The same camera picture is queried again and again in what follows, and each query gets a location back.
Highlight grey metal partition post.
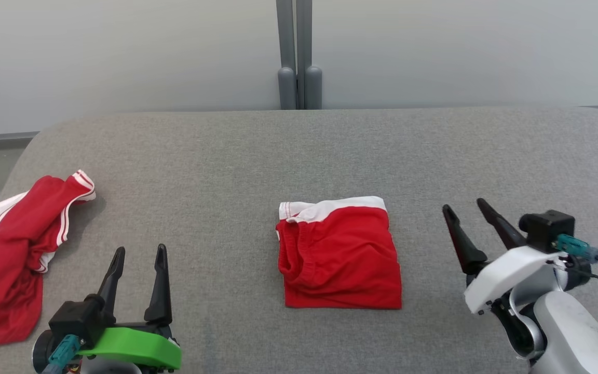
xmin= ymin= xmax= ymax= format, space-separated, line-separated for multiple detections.
xmin=296 ymin=0 xmax=323 ymax=110
xmin=277 ymin=0 xmax=297 ymax=110

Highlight teal right camera connector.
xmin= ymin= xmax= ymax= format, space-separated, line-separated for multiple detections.
xmin=557 ymin=234 xmax=598 ymax=262

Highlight red Bulls basketball jersey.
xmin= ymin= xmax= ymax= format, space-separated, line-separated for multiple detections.
xmin=0 ymin=170 xmax=97 ymax=349

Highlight teal camera connector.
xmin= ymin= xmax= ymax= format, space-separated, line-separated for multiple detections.
xmin=557 ymin=234 xmax=598 ymax=262
xmin=45 ymin=335 xmax=81 ymax=374

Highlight teal left camera connector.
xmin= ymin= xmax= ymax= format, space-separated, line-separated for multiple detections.
xmin=45 ymin=335 xmax=81 ymax=374

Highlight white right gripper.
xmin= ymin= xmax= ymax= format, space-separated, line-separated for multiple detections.
xmin=442 ymin=198 xmax=569 ymax=315

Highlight red shorts with white trim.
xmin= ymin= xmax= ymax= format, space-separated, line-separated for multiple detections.
xmin=276 ymin=196 xmax=402 ymax=310

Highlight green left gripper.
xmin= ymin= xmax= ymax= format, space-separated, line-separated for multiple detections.
xmin=78 ymin=244 xmax=182 ymax=370

